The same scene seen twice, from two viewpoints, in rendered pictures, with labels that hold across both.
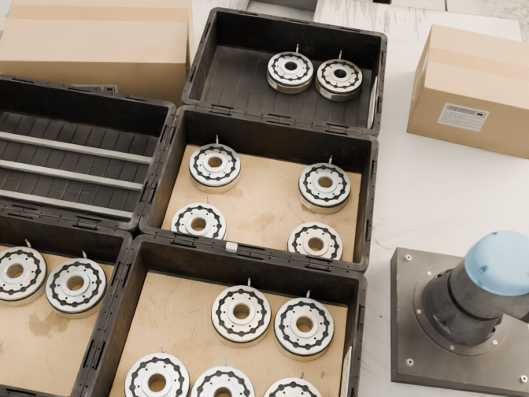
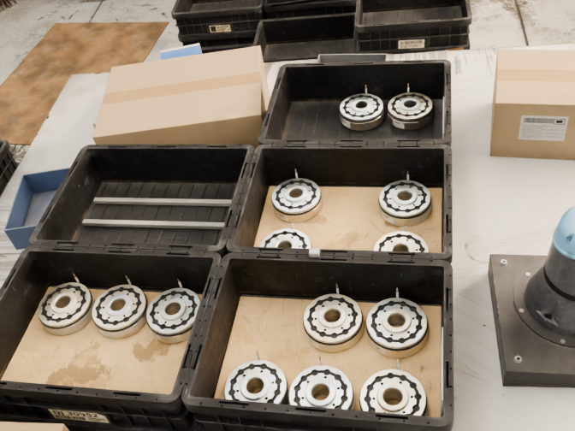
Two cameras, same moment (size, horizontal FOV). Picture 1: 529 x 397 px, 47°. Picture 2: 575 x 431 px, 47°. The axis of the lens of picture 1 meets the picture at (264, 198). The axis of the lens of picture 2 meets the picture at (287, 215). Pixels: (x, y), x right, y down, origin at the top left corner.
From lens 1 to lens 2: 27 cm
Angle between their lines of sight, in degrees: 14
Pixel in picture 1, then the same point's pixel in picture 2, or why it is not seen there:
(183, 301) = (276, 317)
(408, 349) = (515, 347)
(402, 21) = (473, 61)
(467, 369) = not seen: outside the picture
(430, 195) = (522, 209)
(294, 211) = (378, 227)
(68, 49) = (155, 120)
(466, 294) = (560, 273)
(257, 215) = (342, 235)
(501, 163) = not seen: outside the picture
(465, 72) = (536, 84)
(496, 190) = not seen: outside the picture
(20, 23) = (112, 106)
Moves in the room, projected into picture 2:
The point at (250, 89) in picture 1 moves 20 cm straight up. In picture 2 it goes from (325, 132) to (317, 58)
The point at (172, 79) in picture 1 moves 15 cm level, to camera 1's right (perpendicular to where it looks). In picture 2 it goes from (251, 132) to (315, 128)
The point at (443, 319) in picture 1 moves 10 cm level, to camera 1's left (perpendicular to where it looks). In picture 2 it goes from (548, 312) to (490, 314)
